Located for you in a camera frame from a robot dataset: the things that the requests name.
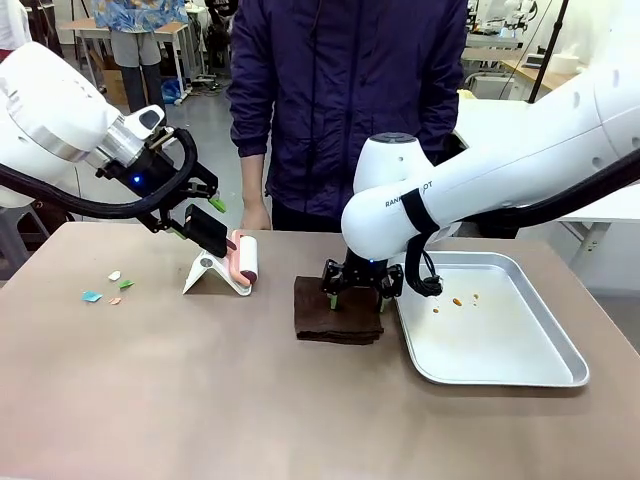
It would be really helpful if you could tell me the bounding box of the person's right forearm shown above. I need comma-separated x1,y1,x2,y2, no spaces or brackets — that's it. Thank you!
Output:
240,154,269,203

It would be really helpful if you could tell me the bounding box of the silver metal tray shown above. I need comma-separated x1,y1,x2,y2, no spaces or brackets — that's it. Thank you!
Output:
394,251,591,387

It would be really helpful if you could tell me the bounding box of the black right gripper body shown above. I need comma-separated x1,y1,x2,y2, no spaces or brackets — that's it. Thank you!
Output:
339,249,389,296

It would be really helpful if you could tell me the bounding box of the brown cloth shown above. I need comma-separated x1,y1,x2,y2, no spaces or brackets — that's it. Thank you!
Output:
293,275,386,346

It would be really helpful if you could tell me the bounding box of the seated person in black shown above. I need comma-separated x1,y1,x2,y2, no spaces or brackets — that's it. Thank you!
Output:
202,0,237,76

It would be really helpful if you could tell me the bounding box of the person in white top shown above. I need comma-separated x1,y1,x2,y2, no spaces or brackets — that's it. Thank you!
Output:
0,0,34,52

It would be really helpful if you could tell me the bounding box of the blue plastic bag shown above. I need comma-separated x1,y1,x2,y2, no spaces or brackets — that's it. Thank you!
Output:
160,78,183,106

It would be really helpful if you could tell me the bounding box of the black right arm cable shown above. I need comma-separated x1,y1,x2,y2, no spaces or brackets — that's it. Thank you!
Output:
403,148,640,300

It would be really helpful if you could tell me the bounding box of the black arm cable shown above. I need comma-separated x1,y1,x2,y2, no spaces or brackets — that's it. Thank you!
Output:
403,148,640,300
0,127,199,221

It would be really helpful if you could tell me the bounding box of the dark leather bag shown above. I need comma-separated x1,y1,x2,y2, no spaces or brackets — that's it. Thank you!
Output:
14,198,76,242

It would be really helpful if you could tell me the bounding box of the black tripod pole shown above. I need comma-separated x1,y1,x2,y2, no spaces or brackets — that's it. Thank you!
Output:
527,0,572,104

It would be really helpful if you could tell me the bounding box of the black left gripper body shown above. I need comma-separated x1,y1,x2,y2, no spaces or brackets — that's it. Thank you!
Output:
95,143,212,215

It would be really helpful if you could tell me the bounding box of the person's purple jacket torso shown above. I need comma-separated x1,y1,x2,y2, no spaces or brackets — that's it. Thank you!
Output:
227,0,471,234

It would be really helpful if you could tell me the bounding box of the cardboard box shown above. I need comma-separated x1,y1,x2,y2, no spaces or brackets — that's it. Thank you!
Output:
102,67,132,107

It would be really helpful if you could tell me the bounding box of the wooden workbench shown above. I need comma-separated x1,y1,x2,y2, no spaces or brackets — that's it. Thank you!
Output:
499,56,587,95

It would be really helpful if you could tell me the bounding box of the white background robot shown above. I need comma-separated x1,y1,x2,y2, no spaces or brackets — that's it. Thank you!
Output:
474,0,542,35

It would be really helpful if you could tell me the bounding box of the black arm strap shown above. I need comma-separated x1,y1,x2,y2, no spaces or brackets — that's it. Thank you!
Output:
401,188,441,235

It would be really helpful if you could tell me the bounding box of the white tissue box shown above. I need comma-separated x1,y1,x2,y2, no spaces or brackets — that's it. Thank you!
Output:
549,48,582,74

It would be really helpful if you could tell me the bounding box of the wooden background table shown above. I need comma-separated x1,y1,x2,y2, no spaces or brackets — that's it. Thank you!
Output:
58,17,195,102

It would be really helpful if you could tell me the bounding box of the person in floral shirt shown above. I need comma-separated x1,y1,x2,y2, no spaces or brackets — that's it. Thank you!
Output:
92,0,190,114

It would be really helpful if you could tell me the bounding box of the white folding stand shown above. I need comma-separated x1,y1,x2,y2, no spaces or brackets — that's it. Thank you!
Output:
182,249,254,297

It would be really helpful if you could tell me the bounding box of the person's right hand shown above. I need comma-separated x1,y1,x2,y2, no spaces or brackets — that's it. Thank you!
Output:
239,198,273,232

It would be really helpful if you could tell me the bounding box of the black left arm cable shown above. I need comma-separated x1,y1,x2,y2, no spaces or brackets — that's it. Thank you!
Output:
0,127,199,221

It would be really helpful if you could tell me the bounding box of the pink white lint roller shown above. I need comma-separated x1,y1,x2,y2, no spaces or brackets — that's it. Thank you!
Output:
183,203,259,296

